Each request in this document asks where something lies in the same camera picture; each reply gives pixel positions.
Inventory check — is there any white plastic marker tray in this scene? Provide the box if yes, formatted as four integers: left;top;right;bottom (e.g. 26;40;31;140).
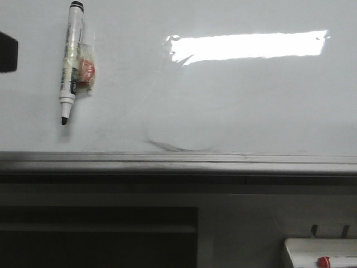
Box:
282;238;356;267

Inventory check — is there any red capped marker in tray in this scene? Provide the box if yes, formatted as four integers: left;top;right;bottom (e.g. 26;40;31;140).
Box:
316;255;357;268

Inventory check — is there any white black whiteboard marker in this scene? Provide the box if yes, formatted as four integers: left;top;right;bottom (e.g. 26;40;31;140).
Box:
59;1;84;126

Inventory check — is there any red magnet taped to marker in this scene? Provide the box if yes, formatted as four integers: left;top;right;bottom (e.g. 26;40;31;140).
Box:
77;43;96;93

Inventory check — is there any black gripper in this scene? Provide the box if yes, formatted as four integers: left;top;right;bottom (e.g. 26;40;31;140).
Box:
0;32;18;73

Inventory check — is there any dark wall vent panel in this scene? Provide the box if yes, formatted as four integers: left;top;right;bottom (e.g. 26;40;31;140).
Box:
1;206;198;267

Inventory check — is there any white whiteboard with aluminium frame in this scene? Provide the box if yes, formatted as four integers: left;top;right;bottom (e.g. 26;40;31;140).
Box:
1;1;356;175

